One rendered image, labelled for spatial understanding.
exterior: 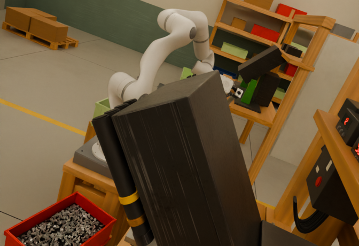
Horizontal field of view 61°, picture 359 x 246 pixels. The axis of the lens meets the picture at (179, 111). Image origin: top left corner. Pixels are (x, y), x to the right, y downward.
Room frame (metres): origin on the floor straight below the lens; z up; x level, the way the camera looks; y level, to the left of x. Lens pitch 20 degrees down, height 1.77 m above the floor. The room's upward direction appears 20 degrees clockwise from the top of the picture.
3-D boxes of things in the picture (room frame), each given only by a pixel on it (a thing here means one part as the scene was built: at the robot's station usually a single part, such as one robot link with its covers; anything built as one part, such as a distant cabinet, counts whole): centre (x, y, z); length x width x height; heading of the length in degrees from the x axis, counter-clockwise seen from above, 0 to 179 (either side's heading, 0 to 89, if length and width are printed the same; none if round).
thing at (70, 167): (1.39, 0.27, 0.83); 0.32 x 0.32 x 0.04; 84
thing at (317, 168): (0.84, -0.52, 1.42); 0.17 x 0.12 x 0.15; 170
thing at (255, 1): (7.44, -1.60, 1.14); 3.01 x 0.54 x 2.28; 87
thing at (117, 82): (1.40, 0.29, 1.22); 0.19 x 0.12 x 0.24; 56
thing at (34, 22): (6.08, 3.19, 0.22); 1.20 x 0.81 x 0.44; 82
